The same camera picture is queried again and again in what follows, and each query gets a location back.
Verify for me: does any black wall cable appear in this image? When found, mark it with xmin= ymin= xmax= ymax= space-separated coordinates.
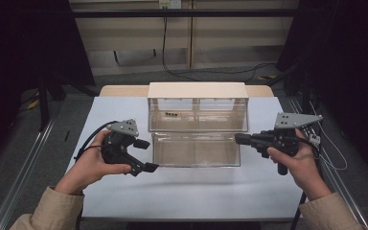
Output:
xmin=161 ymin=15 xmax=277 ymax=82

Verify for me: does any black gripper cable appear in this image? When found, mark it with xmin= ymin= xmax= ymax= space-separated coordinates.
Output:
xmin=73 ymin=120 xmax=119 ymax=161
xmin=289 ymin=191 xmax=309 ymax=230

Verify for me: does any person's right hand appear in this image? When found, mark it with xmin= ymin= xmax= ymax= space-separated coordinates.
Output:
xmin=266 ymin=128 xmax=332 ymax=202

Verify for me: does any white right gripper cable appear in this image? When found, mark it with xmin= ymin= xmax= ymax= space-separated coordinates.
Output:
xmin=309 ymin=101 xmax=349 ymax=172

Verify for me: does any black horizontal bar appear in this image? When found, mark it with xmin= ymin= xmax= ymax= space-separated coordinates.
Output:
xmin=70 ymin=9 xmax=301 ymax=19

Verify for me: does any person's left hand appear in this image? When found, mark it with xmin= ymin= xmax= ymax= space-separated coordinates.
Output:
xmin=55 ymin=129 xmax=133 ymax=196

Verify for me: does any metal floor rail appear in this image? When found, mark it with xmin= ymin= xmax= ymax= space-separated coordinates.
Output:
xmin=0 ymin=116 xmax=60 ymax=230
xmin=287 ymin=95 xmax=368 ymax=228

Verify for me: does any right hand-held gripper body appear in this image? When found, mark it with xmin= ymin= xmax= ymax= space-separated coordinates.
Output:
xmin=252 ymin=112 xmax=324 ymax=176

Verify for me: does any beige wall cabinet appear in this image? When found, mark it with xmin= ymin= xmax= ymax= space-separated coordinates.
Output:
xmin=69 ymin=0 xmax=300 ymax=78

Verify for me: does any white wall outlet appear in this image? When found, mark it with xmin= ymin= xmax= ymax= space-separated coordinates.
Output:
xmin=158 ymin=0 xmax=183 ymax=10

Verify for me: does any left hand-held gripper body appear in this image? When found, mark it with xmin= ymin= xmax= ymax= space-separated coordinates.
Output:
xmin=100 ymin=119 xmax=142 ymax=168

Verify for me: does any clear acrylic storage box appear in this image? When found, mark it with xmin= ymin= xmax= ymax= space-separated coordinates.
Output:
xmin=147 ymin=81 xmax=249 ymax=168

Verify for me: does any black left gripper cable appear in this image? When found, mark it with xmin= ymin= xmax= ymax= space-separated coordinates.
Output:
xmin=73 ymin=120 xmax=119 ymax=161

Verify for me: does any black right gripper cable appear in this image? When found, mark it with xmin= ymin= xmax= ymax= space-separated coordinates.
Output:
xmin=289 ymin=191 xmax=309 ymax=230

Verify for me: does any white table cover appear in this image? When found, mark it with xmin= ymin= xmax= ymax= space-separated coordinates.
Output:
xmin=66 ymin=95 xmax=304 ymax=219

